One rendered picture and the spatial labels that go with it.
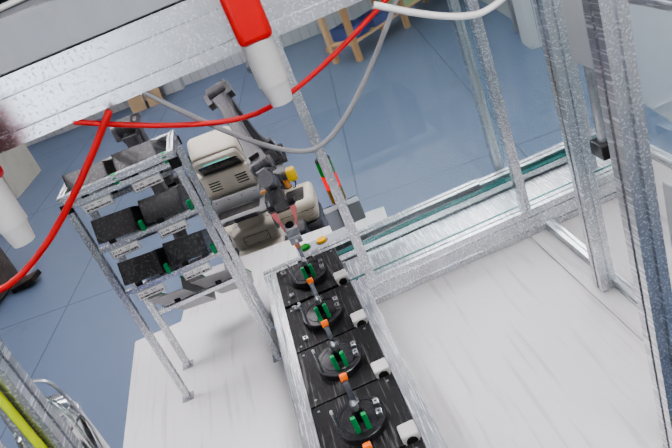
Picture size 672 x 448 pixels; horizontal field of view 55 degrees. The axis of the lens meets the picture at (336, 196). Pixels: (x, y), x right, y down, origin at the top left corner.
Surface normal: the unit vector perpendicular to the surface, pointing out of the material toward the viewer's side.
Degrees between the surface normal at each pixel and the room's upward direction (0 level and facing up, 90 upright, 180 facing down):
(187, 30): 90
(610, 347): 0
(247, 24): 90
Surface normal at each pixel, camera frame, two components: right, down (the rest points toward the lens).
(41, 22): 0.21, 0.39
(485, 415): -0.34, -0.83
